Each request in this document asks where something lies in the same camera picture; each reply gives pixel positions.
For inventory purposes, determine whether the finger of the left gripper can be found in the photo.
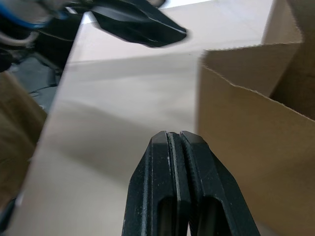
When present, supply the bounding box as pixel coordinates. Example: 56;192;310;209
90;0;190;49

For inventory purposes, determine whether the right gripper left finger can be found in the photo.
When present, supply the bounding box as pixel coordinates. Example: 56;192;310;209
122;131;190;236

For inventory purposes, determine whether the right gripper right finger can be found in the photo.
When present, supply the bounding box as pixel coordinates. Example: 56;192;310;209
180;130;262;236

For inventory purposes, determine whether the brown paper bag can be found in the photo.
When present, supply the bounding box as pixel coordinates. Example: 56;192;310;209
195;0;315;232

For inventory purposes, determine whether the brown cardboard box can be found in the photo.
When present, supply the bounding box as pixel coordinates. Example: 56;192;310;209
0;71;48;199

